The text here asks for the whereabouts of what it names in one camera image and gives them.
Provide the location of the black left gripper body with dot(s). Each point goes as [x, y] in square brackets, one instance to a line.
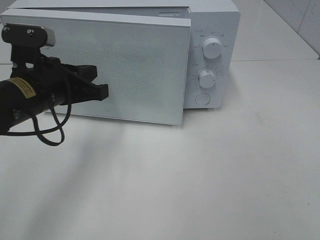
[37, 83]

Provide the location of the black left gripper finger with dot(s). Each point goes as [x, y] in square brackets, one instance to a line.
[81, 74]
[83, 93]

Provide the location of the white microwave door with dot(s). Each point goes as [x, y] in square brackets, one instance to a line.
[142, 59]

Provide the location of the round white door button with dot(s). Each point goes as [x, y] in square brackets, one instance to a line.
[203, 99]

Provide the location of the white timer knob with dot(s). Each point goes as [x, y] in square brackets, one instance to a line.
[207, 79]

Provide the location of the white microwave oven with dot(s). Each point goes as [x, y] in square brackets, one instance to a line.
[209, 18]

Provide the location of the upper white power knob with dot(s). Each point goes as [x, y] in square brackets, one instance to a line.
[212, 47]

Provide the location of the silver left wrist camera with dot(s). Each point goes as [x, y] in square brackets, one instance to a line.
[28, 35]

